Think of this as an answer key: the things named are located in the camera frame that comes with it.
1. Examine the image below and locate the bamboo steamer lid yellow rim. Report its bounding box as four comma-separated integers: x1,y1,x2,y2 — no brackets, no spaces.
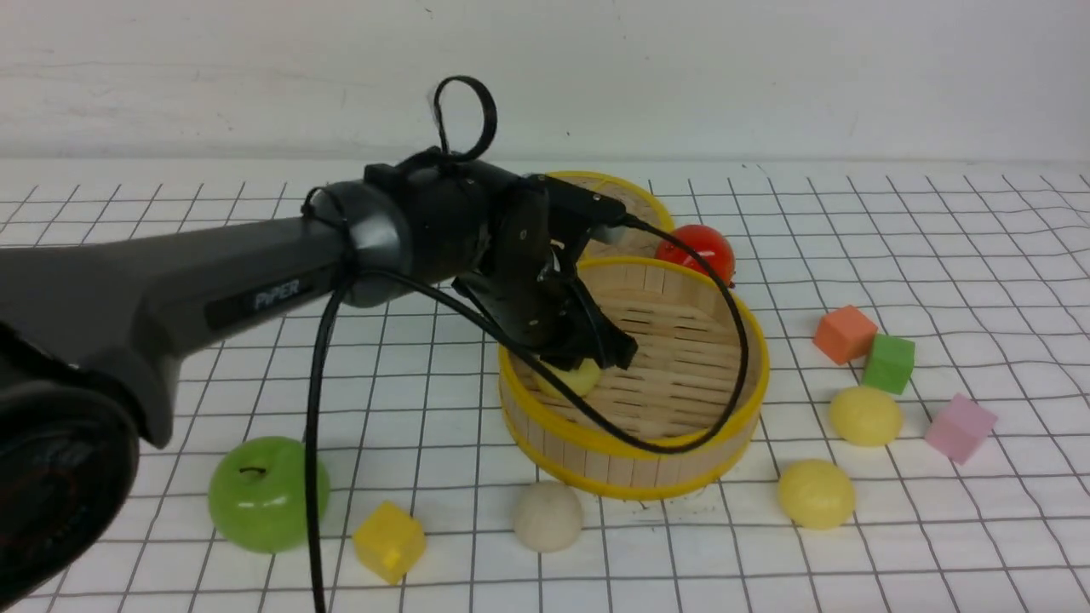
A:
549,171,676,259

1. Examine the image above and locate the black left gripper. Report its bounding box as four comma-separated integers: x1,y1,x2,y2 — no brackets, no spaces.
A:
456,175,639,371

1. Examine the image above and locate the green cube block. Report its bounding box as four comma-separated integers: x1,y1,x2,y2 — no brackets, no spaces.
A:
861,334,916,395

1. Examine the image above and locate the yellow bun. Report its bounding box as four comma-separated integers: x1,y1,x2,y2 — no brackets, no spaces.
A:
776,459,857,530
829,387,904,449
531,358,602,401

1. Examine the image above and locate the white bun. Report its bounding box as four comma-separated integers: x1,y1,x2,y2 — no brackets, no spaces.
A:
513,481,584,553

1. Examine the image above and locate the black cable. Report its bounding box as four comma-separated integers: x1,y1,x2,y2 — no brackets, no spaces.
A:
303,75,751,613

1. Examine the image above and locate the green apple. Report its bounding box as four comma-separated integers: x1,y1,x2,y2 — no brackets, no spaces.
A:
207,436,307,554

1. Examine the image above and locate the yellow cube block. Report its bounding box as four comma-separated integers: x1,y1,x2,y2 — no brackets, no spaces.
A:
352,501,426,585

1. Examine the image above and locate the bamboo steamer tray yellow rim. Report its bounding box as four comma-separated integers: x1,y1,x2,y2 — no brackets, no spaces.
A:
498,257,770,500

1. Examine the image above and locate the orange cube block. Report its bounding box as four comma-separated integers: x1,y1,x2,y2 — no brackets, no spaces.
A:
812,304,879,365

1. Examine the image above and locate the red tomato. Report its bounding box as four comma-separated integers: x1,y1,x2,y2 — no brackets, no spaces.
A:
655,224,736,288

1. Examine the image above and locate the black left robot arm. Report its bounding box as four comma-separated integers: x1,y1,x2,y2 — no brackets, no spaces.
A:
1,148,637,608

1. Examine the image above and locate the pink cube block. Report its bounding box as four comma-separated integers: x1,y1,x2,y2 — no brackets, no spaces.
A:
924,393,998,465

